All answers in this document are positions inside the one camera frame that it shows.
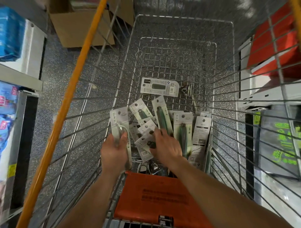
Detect white side shelf unit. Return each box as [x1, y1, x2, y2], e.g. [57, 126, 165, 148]
[0, 80, 39, 226]

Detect large open cardboard box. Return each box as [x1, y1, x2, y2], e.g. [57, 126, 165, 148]
[49, 0, 116, 49]

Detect person's left forearm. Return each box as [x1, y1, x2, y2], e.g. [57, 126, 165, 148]
[59, 167, 129, 228]

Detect red packets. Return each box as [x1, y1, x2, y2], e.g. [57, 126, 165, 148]
[247, 2, 301, 79]

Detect orange wire shopping cart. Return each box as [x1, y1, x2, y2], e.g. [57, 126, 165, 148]
[16, 0, 301, 228]

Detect green black packets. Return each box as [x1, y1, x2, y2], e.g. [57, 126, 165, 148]
[259, 120, 301, 178]

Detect blue boxes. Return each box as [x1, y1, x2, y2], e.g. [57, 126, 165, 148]
[0, 7, 26, 63]

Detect person's left hand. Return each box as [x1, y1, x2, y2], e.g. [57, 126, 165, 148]
[100, 131, 130, 177]

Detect group of colourful packets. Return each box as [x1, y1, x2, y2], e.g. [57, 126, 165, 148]
[0, 82, 19, 153]

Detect pile of packaged kitchen tools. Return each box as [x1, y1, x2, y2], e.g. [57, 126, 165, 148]
[129, 95, 214, 172]

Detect small open cardboard box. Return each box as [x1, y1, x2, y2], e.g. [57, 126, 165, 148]
[108, 0, 135, 27]

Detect person's right forearm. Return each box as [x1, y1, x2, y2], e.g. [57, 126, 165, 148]
[167, 157, 293, 228]

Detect person's right hand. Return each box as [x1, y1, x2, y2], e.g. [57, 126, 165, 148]
[150, 128, 184, 165]

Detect orange cart seat flap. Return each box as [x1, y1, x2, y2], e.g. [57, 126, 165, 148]
[114, 171, 213, 228]

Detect kitchen tools display rack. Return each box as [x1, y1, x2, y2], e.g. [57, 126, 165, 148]
[237, 0, 301, 228]

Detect white display platform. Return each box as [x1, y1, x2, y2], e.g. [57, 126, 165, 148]
[0, 19, 48, 91]

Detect grey carded item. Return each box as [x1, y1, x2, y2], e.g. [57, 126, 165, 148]
[140, 77, 181, 98]

